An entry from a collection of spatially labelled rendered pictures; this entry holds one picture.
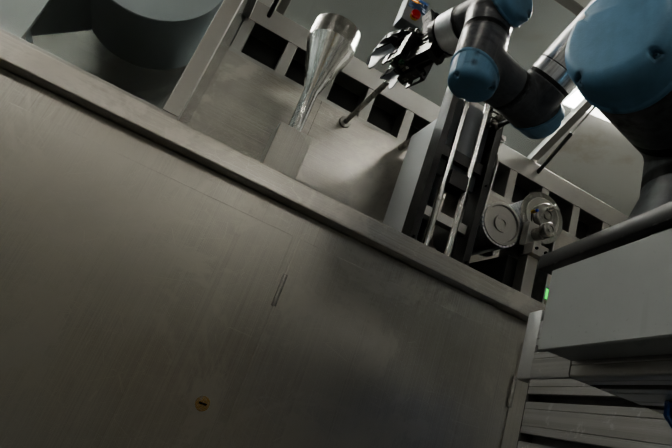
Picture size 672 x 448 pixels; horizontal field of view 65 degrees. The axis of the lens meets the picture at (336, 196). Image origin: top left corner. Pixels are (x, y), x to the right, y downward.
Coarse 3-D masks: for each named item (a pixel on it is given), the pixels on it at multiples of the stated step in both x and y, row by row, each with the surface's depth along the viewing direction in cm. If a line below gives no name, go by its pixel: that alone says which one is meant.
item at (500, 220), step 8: (488, 208) 141; (496, 208) 143; (504, 208) 144; (512, 208) 144; (488, 216) 141; (496, 216) 142; (504, 216) 143; (512, 216) 144; (488, 224) 141; (496, 224) 141; (504, 224) 143; (512, 224) 144; (488, 232) 139; (496, 232) 141; (504, 232) 142; (512, 232) 143; (496, 240) 140; (504, 240) 141; (512, 240) 142
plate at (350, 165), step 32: (224, 64) 158; (224, 96) 156; (256, 96) 160; (288, 96) 164; (224, 128) 153; (256, 128) 157; (320, 128) 166; (352, 128) 170; (320, 160) 163; (352, 160) 167; (384, 160) 172; (352, 192) 164; (384, 192) 169; (480, 256) 177
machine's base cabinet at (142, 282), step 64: (0, 128) 77; (64, 128) 81; (0, 192) 75; (64, 192) 78; (128, 192) 82; (192, 192) 86; (256, 192) 90; (0, 256) 73; (64, 256) 76; (128, 256) 80; (192, 256) 83; (256, 256) 87; (320, 256) 91; (384, 256) 96; (0, 320) 72; (64, 320) 74; (128, 320) 78; (192, 320) 81; (256, 320) 85; (320, 320) 89; (384, 320) 93; (448, 320) 98; (512, 320) 104; (0, 384) 70; (64, 384) 73; (128, 384) 76; (192, 384) 79; (256, 384) 82; (320, 384) 86; (384, 384) 90; (448, 384) 95; (512, 384) 100
